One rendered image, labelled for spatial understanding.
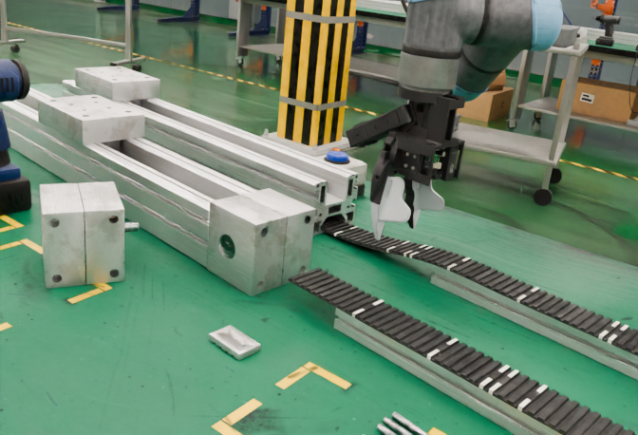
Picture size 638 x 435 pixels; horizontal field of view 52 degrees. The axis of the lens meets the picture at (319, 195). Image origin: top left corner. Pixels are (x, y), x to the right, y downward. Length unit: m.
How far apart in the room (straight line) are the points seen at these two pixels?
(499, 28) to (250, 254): 0.41
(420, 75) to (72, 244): 0.46
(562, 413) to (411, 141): 0.38
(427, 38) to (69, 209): 0.47
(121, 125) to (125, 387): 0.55
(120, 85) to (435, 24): 0.75
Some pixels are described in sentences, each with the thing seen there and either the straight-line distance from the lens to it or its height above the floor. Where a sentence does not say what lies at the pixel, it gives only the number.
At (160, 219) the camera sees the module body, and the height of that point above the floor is 0.81.
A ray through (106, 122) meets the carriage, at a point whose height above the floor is 0.90.
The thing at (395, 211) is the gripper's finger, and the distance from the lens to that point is 0.88.
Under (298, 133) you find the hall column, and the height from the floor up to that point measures 0.10.
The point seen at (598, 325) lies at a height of 0.81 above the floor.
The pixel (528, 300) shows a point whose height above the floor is 0.81.
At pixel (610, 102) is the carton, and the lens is 5.64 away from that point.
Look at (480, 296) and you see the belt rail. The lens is 0.87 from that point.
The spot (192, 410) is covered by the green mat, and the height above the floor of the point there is 0.78.
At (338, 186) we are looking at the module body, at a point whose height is 0.84.
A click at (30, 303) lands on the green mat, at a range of 0.81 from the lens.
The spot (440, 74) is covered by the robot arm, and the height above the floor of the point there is 1.05.
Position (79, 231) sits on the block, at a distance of 0.81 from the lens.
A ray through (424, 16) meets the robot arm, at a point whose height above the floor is 1.12.
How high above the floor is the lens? 1.17
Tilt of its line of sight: 20 degrees down
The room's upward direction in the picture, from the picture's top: 6 degrees clockwise
